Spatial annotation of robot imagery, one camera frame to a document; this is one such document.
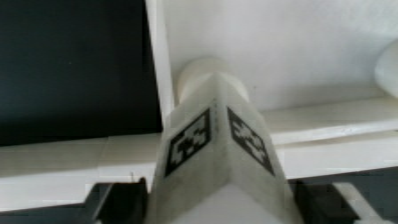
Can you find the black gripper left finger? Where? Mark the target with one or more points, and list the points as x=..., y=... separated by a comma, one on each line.
x=116, y=202

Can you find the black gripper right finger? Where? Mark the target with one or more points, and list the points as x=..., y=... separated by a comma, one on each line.
x=335, y=205

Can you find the white table leg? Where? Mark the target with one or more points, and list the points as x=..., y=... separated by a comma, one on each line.
x=219, y=184

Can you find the white square tabletop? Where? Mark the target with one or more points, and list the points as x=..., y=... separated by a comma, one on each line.
x=301, y=46

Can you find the white U-shaped obstacle fence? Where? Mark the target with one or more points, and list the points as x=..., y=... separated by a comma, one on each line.
x=49, y=171

